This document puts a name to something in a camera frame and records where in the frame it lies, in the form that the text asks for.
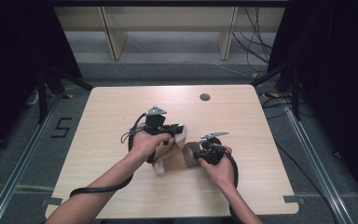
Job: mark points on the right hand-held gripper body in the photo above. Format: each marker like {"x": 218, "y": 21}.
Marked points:
{"x": 213, "y": 152}

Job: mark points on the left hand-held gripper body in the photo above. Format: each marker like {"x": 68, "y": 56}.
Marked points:
{"x": 155, "y": 124}

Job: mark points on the brown sock with white label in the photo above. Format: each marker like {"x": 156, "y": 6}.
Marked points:
{"x": 190, "y": 155}

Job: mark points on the person's left hand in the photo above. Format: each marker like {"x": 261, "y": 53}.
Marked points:
{"x": 146, "y": 144}

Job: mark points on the person's right hand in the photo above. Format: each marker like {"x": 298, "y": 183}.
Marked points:
{"x": 222, "y": 172}

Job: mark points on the yellow black floor tape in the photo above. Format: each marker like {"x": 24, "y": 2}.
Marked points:
{"x": 272, "y": 95}

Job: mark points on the grey tape strip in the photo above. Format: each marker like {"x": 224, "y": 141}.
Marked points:
{"x": 52, "y": 201}
{"x": 293, "y": 199}

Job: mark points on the black tape floor number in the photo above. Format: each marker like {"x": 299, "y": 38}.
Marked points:
{"x": 61, "y": 127}

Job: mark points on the black metal stand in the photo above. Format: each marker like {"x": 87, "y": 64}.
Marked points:
{"x": 43, "y": 93}
{"x": 295, "y": 93}

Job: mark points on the light wooden shelf unit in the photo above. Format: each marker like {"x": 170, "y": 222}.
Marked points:
{"x": 167, "y": 18}

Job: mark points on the black curtain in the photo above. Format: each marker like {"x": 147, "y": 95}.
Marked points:
{"x": 9, "y": 62}
{"x": 338, "y": 77}

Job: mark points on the metal floor rail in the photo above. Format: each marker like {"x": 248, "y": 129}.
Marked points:
{"x": 317, "y": 165}
{"x": 15, "y": 174}

